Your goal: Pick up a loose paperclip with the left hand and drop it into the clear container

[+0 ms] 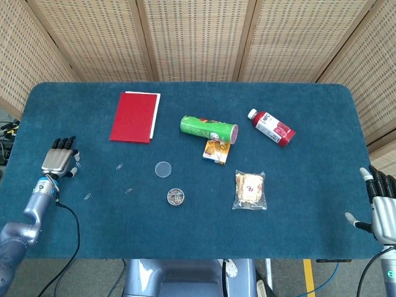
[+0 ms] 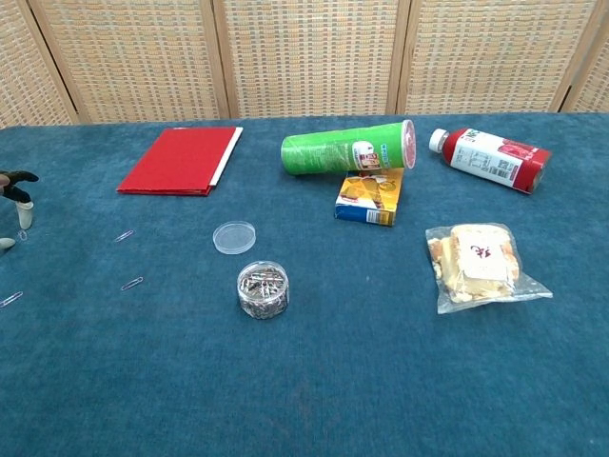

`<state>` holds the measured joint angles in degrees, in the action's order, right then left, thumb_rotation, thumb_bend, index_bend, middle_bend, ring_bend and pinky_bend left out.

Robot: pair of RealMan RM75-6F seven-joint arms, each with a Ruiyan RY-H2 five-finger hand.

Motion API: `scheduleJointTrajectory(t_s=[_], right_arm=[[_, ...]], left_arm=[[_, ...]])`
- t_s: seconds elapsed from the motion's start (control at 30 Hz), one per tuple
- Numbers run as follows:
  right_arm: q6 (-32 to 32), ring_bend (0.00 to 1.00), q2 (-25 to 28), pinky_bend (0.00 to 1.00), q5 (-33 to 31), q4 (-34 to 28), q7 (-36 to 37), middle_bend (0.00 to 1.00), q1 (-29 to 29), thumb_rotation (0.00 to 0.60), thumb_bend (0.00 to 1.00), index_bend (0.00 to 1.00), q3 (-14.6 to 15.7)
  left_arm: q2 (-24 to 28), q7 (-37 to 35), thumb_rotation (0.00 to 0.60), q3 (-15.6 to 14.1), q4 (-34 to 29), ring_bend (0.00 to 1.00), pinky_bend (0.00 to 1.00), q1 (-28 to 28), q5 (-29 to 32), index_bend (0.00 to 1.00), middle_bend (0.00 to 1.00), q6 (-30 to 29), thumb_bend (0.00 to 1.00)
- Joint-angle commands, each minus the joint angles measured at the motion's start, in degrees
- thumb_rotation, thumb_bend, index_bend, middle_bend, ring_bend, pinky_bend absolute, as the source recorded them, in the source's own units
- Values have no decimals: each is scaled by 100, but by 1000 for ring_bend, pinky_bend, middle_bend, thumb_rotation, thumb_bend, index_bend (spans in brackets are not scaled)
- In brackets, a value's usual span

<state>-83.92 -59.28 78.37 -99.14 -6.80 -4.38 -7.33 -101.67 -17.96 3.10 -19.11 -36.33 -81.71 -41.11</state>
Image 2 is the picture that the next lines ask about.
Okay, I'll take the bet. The red juice bottle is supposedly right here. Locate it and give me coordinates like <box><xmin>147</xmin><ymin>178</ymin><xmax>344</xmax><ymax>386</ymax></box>
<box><xmin>428</xmin><ymin>127</ymin><xmax>554</xmax><ymax>195</ymax></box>

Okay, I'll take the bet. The yellow blue snack box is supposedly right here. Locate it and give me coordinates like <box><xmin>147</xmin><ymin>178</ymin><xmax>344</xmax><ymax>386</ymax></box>
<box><xmin>333</xmin><ymin>169</ymin><xmax>405</xmax><ymax>228</ymax></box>

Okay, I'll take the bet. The green chips can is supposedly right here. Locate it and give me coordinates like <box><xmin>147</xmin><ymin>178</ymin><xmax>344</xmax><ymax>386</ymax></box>
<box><xmin>280</xmin><ymin>118</ymin><xmax>418</xmax><ymax>177</ymax></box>

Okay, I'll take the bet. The clear bag of bread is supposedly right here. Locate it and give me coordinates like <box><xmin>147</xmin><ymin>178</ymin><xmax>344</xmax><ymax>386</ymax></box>
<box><xmin>424</xmin><ymin>222</ymin><xmax>554</xmax><ymax>315</ymax></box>

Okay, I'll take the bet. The clear jar of paperclips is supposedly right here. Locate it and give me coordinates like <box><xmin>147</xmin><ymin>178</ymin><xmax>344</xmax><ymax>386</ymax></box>
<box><xmin>236</xmin><ymin>260</ymin><xmax>291</xmax><ymax>321</ymax></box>

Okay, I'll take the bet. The woven folding screen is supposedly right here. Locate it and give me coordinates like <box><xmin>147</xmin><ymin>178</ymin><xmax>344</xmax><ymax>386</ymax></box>
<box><xmin>0</xmin><ymin>0</ymin><xmax>609</xmax><ymax>129</ymax></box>

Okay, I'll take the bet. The clear round plastic lid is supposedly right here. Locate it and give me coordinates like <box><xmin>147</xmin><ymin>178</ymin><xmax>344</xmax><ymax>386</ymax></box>
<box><xmin>212</xmin><ymin>220</ymin><xmax>259</xmax><ymax>256</ymax></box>

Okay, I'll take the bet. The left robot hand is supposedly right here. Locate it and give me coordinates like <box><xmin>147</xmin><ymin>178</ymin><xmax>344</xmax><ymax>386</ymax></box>
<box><xmin>0</xmin><ymin>169</ymin><xmax>40</xmax><ymax>251</ymax></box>

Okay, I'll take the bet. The red folder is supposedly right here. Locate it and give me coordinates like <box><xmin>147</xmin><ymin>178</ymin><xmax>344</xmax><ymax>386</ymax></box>
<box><xmin>116</xmin><ymin>126</ymin><xmax>244</xmax><ymax>197</ymax></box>

